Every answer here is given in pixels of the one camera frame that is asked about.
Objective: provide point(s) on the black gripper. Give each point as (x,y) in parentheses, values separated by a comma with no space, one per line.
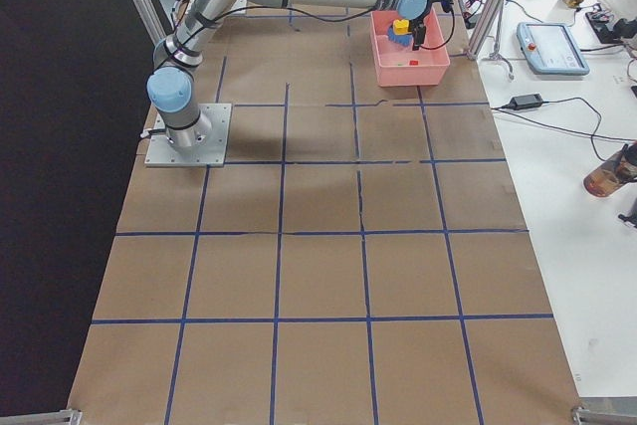
(419,33)

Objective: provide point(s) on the blue block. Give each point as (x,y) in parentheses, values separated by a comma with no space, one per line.
(404,40)

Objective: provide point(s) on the yellow block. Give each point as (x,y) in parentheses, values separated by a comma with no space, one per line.
(401,27)

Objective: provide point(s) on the pink plastic box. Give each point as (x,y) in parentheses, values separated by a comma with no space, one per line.
(433,62)

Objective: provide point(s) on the blue teach pendant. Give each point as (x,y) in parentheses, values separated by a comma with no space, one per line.
(550,49)

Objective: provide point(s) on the black power adapter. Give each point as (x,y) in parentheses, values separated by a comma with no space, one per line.
(526,102)

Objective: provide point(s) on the brown paper table mat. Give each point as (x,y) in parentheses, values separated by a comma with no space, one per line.
(361,258)

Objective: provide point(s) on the amber drink bottle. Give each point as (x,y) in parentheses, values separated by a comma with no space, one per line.
(617,171)

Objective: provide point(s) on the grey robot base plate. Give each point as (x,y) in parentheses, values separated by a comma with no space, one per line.
(200,145)

